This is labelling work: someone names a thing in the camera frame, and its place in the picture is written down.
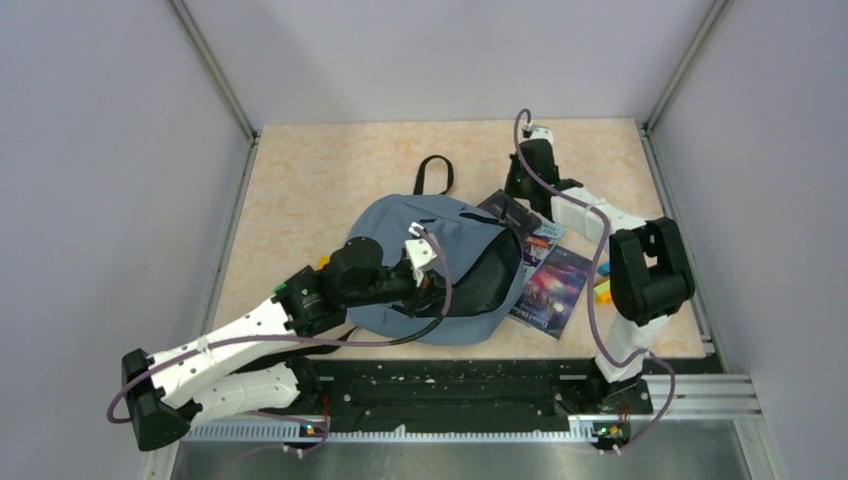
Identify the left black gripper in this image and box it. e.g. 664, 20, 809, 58
345, 263, 455, 318

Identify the dark orange thick book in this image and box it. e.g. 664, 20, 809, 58
477, 189, 542, 239

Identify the blue grey backpack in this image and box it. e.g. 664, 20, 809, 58
228, 154, 531, 376

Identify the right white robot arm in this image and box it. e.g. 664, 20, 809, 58
506, 138, 696, 412

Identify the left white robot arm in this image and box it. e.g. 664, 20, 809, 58
107, 225, 444, 452

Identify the light blue treehouse book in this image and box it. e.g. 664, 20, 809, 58
518, 218, 566, 285

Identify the dark purple galaxy book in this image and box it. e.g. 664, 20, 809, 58
509, 246, 591, 340

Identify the colourful block stack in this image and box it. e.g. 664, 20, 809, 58
593, 262, 612, 305

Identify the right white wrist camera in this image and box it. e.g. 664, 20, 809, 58
520, 122, 554, 144

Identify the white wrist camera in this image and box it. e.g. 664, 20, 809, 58
520, 122, 554, 144
404, 222, 438, 287

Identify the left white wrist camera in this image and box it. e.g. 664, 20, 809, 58
404, 222, 438, 287

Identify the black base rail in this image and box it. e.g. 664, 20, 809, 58
270, 359, 655, 435

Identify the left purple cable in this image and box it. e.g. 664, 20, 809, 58
105, 225, 456, 458

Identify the right aluminium frame post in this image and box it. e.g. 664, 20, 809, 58
642, 0, 734, 138

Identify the aluminium frame post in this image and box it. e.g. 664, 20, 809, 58
642, 0, 734, 138
165, 0, 259, 144

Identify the left aluminium frame post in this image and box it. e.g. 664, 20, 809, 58
165, 0, 259, 144

